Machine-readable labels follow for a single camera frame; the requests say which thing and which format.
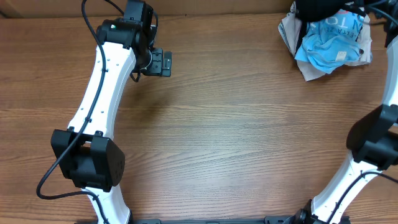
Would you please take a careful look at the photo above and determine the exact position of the black garment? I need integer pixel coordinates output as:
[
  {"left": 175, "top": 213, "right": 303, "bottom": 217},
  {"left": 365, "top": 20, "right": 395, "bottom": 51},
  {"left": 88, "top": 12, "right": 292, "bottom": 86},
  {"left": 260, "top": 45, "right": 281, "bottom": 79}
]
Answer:
[{"left": 295, "top": 0, "right": 366, "bottom": 22}]

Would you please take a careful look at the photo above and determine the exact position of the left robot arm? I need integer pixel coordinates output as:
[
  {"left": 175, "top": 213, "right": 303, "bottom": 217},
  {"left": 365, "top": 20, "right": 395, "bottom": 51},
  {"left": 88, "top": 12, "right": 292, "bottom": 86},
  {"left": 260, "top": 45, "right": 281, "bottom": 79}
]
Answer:
[{"left": 50, "top": 1, "right": 172, "bottom": 223}]

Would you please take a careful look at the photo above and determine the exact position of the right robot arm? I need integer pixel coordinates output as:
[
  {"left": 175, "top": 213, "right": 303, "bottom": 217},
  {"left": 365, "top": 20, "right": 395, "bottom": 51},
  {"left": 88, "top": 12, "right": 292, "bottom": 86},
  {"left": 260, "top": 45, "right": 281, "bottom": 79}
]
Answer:
[{"left": 286, "top": 1, "right": 397, "bottom": 223}]

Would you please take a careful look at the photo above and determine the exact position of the beige garment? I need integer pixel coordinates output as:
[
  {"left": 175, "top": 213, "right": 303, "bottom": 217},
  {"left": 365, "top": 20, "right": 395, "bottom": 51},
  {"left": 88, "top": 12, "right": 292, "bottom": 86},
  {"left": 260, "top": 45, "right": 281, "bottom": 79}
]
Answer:
[{"left": 278, "top": 1, "right": 373, "bottom": 82}]

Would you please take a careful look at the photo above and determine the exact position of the light blue printed t-shirt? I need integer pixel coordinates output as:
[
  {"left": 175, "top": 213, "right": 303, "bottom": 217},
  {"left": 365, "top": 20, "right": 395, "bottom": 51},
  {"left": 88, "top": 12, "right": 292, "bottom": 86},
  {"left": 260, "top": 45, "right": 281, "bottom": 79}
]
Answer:
[{"left": 295, "top": 9, "right": 364, "bottom": 74}]

